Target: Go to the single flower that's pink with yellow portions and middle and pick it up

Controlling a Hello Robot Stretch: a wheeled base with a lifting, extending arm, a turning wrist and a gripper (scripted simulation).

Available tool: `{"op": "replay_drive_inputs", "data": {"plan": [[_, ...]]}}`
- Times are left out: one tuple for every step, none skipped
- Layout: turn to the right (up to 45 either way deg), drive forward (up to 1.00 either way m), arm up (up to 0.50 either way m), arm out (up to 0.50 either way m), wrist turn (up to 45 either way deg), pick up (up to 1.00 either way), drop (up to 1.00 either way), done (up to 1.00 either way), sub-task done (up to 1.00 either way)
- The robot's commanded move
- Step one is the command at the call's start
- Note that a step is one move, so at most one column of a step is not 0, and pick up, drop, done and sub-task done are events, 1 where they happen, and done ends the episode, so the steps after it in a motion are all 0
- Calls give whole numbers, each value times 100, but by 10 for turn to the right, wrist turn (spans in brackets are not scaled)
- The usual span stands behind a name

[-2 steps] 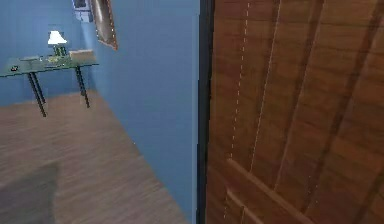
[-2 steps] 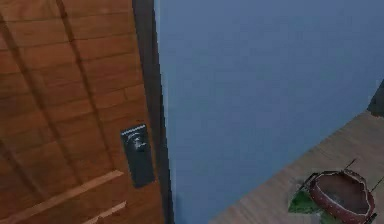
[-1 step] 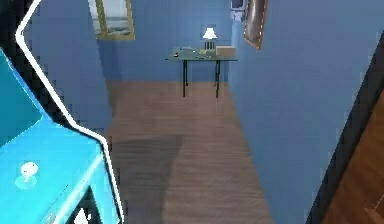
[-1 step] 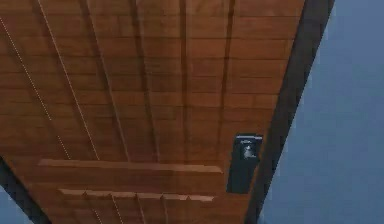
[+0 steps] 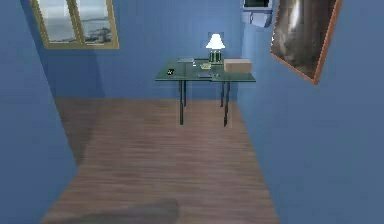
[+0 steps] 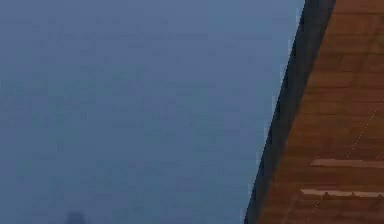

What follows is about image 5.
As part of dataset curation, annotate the green glass table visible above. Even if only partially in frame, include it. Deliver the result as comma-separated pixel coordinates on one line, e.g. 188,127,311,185
154,58,257,128

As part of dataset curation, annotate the tan cardboard box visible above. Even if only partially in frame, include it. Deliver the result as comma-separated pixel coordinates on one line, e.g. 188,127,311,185
223,58,253,74

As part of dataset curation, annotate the white shade table lamp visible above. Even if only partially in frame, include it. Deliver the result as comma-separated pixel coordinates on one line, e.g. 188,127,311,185
205,33,226,65

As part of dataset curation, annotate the orange framed dark picture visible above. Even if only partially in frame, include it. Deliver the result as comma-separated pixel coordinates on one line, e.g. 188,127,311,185
269,0,344,86

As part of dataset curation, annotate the wooden framed window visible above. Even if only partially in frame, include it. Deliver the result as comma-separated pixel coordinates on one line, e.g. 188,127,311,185
29,0,120,51

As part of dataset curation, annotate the white framed wall fixture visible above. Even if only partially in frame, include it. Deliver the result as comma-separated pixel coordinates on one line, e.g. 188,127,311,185
242,0,276,29

